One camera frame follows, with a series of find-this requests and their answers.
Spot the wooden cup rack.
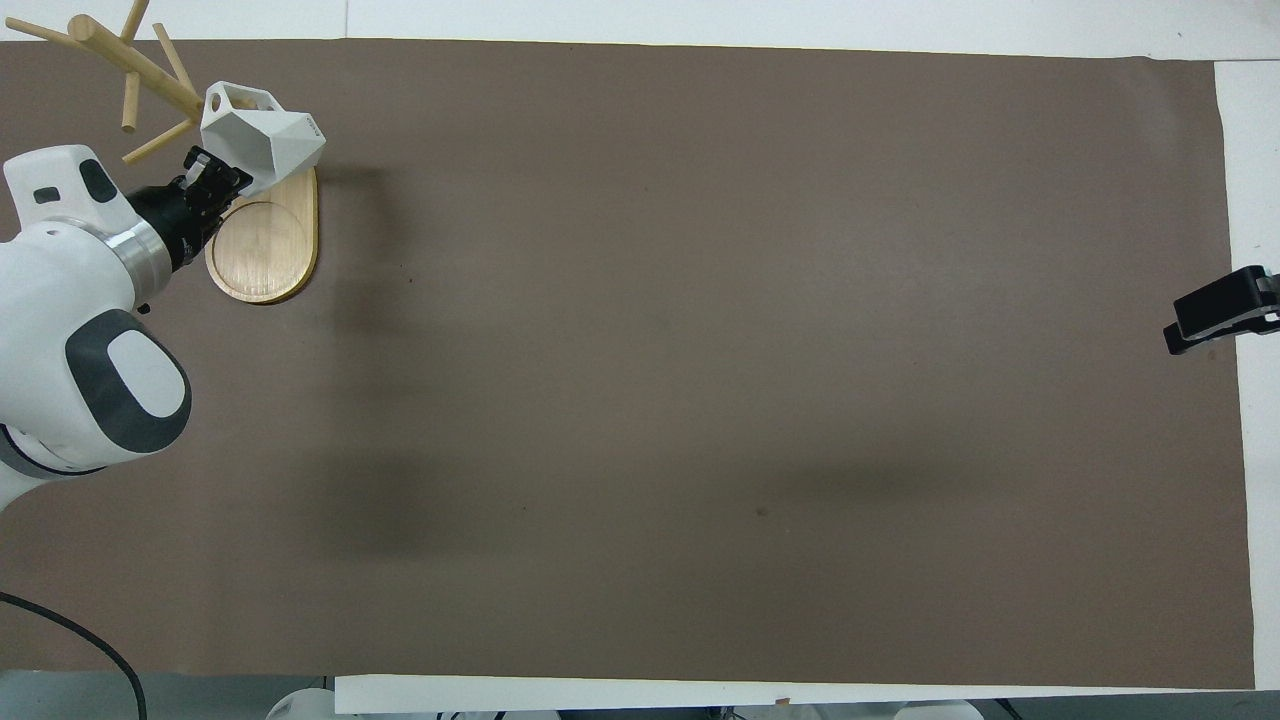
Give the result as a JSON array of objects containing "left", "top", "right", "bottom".
[{"left": 4, "top": 0, "right": 320, "bottom": 306}]

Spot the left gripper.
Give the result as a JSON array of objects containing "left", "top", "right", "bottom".
[{"left": 127, "top": 146, "right": 255, "bottom": 272}]

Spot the black cable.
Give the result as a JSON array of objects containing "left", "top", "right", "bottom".
[{"left": 0, "top": 591, "right": 150, "bottom": 720}]

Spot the white faceted cup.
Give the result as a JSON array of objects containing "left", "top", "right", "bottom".
[{"left": 200, "top": 83, "right": 328, "bottom": 197}]

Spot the black stand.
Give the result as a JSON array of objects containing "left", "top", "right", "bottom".
[{"left": 1163, "top": 265, "right": 1280, "bottom": 356}]

